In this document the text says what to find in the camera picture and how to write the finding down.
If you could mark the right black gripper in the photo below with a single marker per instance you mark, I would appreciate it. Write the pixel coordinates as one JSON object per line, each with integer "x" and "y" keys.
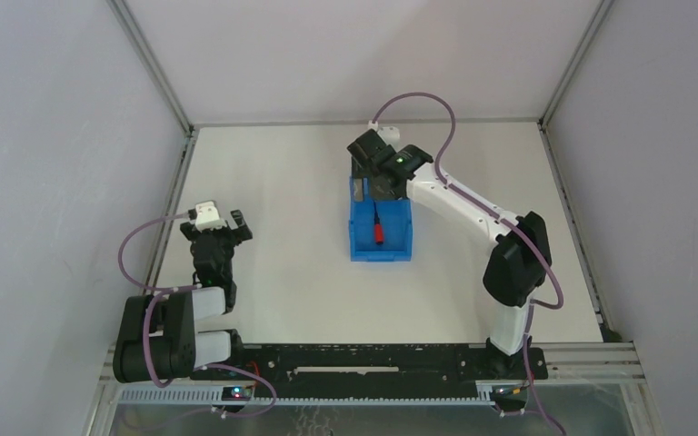
{"x": 376, "y": 178}

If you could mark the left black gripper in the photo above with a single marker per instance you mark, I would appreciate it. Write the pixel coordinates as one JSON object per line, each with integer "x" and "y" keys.
{"x": 217, "y": 235}

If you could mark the red black screwdriver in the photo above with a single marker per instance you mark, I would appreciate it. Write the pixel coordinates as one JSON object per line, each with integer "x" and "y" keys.
{"x": 378, "y": 228}

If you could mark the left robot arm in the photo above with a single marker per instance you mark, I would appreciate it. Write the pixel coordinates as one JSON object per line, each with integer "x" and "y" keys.
{"x": 158, "y": 339}

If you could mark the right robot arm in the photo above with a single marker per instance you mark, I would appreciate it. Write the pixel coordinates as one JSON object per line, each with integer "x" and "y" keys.
{"x": 519, "y": 255}

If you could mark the blue plastic bin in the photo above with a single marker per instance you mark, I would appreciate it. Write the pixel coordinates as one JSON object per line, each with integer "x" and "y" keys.
{"x": 397, "y": 221}

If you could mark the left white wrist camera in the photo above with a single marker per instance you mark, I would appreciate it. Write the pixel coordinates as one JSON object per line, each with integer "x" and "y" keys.
{"x": 205, "y": 216}

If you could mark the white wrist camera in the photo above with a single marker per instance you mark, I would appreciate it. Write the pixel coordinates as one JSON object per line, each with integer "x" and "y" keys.
{"x": 389, "y": 134}
{"x": 205, "y": 216}

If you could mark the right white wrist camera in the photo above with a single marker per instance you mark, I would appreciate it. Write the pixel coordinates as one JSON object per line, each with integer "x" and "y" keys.
{"x": 389, "y": 134}

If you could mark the back aluminium frame rail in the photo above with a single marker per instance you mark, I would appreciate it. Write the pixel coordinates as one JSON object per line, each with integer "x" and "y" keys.
{"x": 394, "y": 121}

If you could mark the aluminium frame rail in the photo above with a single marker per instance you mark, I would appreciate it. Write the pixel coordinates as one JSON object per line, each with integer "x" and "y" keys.
{"x": 126, "y": 18}
{"x": 591, "y": 32}
{"x": 394, "y": 121}

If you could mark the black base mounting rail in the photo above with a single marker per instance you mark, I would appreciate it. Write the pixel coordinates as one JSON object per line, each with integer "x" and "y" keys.
{"x": 397, "y": 370}

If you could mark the grey slotted cable duct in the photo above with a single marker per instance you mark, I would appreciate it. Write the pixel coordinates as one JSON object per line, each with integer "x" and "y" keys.
{"x": 214, "y": 395}

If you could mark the left aluminium frame rail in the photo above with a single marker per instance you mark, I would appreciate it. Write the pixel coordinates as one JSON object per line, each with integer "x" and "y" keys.
{"x": 126, "y": 18}

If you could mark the right aluminium frame rail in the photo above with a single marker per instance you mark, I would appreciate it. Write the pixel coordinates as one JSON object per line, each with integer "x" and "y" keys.
{"x": 591, "y": 32}

